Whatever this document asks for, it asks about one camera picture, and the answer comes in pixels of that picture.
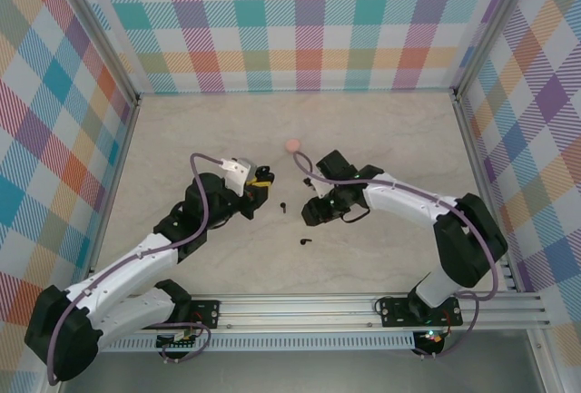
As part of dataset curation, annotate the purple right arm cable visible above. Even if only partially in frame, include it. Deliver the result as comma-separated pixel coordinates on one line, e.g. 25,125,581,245
292,151,500,360

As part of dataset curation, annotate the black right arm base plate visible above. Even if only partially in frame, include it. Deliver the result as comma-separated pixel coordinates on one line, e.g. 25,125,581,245
379,297,463,329

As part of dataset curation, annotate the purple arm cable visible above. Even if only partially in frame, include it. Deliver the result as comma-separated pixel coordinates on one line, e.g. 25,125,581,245
292,151,500,360
44,152,212,388

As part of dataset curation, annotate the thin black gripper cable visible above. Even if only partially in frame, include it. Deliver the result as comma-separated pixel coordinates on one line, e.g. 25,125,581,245
340,204,371,225

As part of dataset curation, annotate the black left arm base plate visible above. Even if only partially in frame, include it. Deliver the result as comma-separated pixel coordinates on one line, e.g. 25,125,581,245
181,300,222,331

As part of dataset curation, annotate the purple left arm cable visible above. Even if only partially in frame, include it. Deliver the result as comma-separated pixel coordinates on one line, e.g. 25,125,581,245
44,152,212,388

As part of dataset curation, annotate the white slotted cable duct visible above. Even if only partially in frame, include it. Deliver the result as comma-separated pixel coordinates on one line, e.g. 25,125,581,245
97,336,418,353

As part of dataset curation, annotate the aluminium table side rail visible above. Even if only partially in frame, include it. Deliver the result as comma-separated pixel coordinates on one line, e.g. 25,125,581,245
76,95,142,299
453,92,521,293

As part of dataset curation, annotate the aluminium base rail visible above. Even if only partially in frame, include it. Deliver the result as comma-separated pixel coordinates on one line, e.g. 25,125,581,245
49,291,553,334

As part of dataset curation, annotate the aluminium frame post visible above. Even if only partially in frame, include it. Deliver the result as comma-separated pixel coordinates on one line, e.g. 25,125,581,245
44,0,142,108
452,0,546,99

